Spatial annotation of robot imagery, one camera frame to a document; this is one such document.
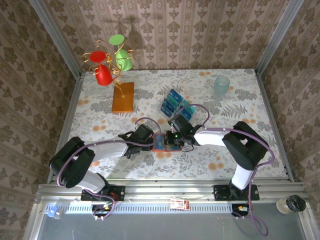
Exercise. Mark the red wine glass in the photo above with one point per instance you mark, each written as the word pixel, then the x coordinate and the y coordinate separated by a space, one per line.
pixel 103 75

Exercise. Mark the aluminium table side rail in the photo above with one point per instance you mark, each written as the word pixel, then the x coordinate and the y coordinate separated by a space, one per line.
pixel 67 120
pixel 272 120

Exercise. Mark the black power connector block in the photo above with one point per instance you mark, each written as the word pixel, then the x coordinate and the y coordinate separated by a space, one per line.
pixel 98 208
pixel 236 208

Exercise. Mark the red and white label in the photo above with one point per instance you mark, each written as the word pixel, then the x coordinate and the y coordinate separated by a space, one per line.
pixel 179 204

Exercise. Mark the clear jar black lid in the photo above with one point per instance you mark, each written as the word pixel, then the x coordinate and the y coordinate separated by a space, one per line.
pixel 291 204

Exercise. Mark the clear acrylic card stand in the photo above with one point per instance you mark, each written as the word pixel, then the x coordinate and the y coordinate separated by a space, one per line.
pixel 179 107

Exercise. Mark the long aluminium base rail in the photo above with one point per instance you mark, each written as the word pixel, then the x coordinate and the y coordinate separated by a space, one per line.
pixel 170 190

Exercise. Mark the teal credit card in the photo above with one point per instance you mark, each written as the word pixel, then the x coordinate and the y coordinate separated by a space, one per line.
pixel 186 103
pixel 172 99
pixel 190 112

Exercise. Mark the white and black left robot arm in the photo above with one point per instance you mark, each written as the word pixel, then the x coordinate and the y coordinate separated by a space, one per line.
pixel 107 150

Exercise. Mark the orange card holder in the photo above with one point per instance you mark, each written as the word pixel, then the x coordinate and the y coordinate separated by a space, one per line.
pixel 160 151

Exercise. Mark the frosted teal glass cup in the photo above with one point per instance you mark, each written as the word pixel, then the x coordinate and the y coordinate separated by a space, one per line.
pixel 221 85

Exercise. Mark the green wine glass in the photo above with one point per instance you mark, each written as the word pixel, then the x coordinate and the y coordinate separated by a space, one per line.
pixel 123 60

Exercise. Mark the aluminium frame post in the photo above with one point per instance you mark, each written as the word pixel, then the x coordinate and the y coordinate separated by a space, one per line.
pixel 277 37
pixel 57 40

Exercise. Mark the blue and clear plug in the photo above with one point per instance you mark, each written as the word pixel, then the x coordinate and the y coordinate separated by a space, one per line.
pixel 52 212

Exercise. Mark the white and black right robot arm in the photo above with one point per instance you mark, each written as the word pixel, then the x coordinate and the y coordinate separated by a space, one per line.
pixel 212 138

